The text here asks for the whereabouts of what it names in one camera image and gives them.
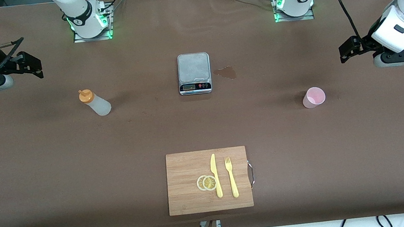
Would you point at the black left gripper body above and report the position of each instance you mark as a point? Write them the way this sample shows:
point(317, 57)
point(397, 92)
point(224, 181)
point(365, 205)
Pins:
point(365, 42)

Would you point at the pink plastic cup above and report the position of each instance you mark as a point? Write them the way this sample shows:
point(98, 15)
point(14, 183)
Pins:
point(312, 100)

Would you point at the silver digital kitchen scale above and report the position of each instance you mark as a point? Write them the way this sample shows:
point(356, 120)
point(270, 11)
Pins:
point(193, 66)

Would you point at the yellow plastic fork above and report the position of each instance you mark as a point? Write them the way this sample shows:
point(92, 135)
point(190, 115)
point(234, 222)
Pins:
point(234, 186)

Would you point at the yellow plastic knife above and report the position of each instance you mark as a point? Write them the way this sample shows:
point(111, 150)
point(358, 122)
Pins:
point(213, 166)

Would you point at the bamboo cutting board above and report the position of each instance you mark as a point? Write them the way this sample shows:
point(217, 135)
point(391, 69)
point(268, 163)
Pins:
point(182, 170)

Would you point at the lemon slice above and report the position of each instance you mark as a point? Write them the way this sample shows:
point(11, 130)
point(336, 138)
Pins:
point(209, 183)
point(199, 183)

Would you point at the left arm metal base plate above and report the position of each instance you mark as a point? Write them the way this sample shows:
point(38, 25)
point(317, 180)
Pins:
point(307, 16)

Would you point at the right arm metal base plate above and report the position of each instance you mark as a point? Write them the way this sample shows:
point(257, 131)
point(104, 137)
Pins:
point(81, 39)

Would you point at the small metal bracket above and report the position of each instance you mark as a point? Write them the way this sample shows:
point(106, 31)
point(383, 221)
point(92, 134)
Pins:
point(218, 224)

